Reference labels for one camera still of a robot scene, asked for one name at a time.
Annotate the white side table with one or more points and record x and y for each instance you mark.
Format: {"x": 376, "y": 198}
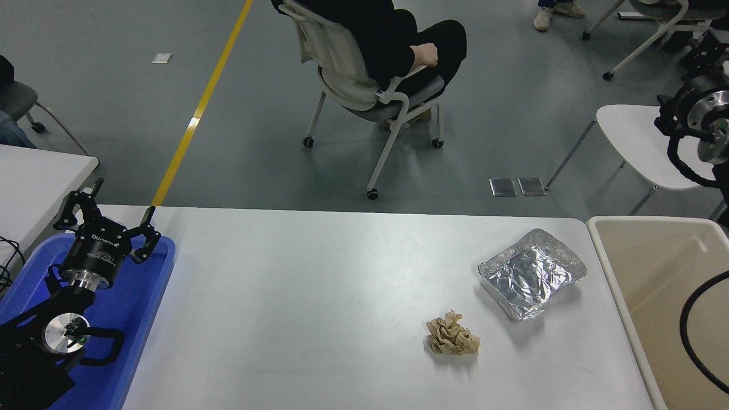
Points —
{"x": 34, "y": 182}

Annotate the metal floor plate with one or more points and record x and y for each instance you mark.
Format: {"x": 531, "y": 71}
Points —
{"x": 503, "y": 187}
{"x": 532, "y": 187}

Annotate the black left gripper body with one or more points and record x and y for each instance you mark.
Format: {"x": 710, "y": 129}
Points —
{"x": 97, "y": 250}

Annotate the foil tray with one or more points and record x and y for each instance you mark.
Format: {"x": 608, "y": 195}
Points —
{"x": 529, "y": 279}

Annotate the grey office chair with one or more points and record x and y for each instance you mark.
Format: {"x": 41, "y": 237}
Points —
{"x": 14, "y": 97}

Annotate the crumpled tan paper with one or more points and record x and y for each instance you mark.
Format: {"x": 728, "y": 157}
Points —
{"x": 453, "y": 337}

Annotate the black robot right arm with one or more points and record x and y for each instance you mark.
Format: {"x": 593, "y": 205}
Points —
{"x": 712, "y": 108}

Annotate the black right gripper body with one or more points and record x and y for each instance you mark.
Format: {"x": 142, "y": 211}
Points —
{"x": 706, "y": 84}

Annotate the large pale bin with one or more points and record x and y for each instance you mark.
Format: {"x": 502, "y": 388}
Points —
{"x": 649, "y": 296}

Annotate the blue plastic tray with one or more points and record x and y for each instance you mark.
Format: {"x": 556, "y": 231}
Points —
{"x": 136, "y": 307}

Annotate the white frame rolling chair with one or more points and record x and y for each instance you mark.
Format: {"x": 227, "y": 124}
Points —
{"x": 336, "y": 51}
{"x": 655, "y": 8}

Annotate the person's right hand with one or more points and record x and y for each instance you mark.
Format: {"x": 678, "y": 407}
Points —
{"x": 425, "y": 55}

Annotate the white shell chair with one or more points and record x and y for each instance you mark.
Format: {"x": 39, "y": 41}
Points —
{"x": 632, "y": 136}

